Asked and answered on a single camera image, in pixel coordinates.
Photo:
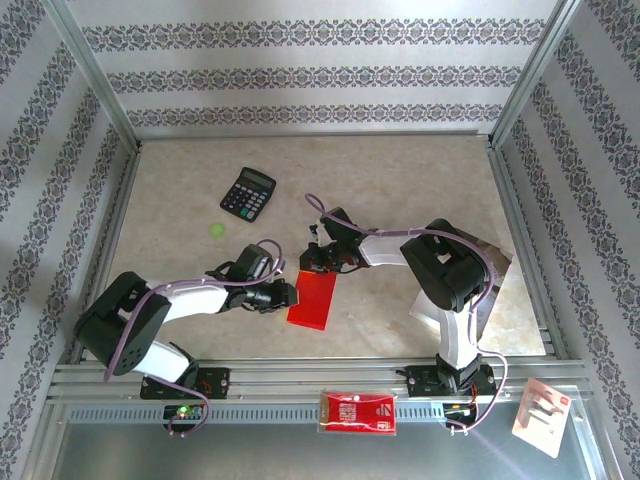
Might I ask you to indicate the red square paper sheet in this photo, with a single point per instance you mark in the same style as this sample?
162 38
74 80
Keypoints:
315 300

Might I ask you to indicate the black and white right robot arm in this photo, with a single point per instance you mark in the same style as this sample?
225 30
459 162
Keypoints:
450 270

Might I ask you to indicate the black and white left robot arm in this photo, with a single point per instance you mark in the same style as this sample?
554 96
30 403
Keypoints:
200 297

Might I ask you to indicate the grey sheet metal tray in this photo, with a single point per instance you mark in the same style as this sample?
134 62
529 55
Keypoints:
250 455

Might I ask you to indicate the small green round cap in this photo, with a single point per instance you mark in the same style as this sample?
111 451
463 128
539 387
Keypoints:
217 230

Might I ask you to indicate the black desk calculator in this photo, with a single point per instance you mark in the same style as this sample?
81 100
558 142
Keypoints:
248 195

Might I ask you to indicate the white booklet with food photo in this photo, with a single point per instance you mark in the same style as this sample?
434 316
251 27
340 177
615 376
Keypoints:
425 309

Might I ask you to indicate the red packaged card pack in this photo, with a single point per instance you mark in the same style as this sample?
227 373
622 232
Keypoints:
357 412

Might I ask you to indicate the small controller circuit board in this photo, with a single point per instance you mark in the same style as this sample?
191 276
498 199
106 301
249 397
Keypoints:
460 412
182 413

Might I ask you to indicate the pink blister pack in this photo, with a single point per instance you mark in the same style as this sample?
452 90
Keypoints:
542 417

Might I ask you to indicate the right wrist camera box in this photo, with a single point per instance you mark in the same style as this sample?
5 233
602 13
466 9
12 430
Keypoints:
337 220

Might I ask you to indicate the wide aluminium mounting rail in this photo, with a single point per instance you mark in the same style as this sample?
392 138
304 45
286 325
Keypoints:
310 372

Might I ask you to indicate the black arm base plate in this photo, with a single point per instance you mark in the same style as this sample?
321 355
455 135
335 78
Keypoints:
217 382
422 382

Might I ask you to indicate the thin aluminium frame rail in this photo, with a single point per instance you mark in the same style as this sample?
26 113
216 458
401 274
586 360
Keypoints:
310 134

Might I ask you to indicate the aluminium side rail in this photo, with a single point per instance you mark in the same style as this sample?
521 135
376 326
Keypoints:
112 235
520 225

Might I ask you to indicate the aluminium frame post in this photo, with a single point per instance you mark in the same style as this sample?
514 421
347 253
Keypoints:
90 70
540 65

